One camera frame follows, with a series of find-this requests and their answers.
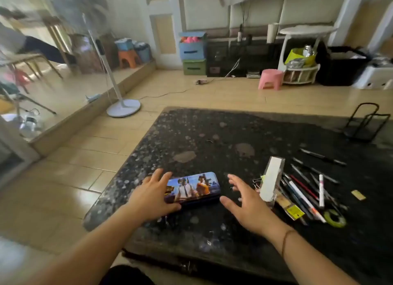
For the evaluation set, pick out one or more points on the green storage box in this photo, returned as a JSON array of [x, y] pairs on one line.
[[194, 67]]

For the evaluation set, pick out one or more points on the white plastic container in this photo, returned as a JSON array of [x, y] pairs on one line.
[[373, 77]]

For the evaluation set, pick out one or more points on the blue storage box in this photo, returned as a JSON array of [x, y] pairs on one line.
[[192, 50]]

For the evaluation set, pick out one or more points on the person's left hand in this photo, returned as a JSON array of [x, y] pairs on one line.
[[147, 198]]

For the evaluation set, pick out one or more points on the person's right thumb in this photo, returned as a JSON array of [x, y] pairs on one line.
[[230, 204]]

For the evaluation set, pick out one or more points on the yellow paper tag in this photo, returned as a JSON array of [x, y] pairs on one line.
[[294, 212]]

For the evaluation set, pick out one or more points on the small blue bin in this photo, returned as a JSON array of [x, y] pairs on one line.
[[124, 44]]

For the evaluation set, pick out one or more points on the person's right hand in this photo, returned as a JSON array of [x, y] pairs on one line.
[[254, 211]]

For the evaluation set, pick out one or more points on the printed blue pencil case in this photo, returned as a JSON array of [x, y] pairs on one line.
[[196, 188]]

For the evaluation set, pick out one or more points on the black low cabinet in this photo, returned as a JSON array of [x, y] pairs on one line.
[[242, 56]]

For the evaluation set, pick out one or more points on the red stool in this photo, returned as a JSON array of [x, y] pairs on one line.
[[18, 78]]

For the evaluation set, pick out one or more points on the white paper towel roll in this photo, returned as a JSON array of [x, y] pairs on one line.
[[272, 33]]

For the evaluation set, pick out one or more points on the small yellow eraser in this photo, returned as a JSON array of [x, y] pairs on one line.
[[358, 195]]

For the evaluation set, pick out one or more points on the person's right forearm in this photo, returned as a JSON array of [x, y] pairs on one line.
[[310, 260]]

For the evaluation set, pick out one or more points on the person's left thumb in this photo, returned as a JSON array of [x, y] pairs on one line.
[[172, 208]]

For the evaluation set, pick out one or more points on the clear water jug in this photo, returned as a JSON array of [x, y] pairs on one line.
[[30, 125]]

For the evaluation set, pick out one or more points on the orange plastic stool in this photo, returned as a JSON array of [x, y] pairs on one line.
[[128, 58]]

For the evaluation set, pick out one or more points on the white standing fan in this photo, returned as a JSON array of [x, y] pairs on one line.
[[122, 107]]

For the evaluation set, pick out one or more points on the white round side table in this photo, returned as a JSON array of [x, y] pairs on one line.
[[307, 30]]

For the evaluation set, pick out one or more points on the white door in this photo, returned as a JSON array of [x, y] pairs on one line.
[[162, 26]]

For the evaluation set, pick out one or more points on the small binder clips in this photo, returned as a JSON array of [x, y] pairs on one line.
[[257, 182]]

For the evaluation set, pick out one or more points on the person's black trousers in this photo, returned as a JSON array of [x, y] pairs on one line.
[[126, 276]]

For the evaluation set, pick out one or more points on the black basket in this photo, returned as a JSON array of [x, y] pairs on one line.
[[340, 68]]

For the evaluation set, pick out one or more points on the pile of pens and pencils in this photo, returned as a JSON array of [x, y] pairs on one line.
[[302, 189]]

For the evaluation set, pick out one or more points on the wooden table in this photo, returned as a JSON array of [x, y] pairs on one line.
[[21, 58]]

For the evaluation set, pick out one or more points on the yellow-green bag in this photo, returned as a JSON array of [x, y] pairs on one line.
[[294, 53]]

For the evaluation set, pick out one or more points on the person's left forearm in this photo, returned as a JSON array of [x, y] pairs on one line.
[[92, 251]]

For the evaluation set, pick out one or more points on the green tape roll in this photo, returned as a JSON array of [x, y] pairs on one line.
[[328, 217]]

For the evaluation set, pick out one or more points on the blue bucket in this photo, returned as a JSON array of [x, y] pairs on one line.
[[143, 53]]

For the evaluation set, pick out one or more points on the pink plastic stool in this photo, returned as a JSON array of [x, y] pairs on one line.
[[270, 77]]

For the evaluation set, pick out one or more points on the white block in clear case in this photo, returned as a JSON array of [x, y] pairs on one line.
[[271, 179]]

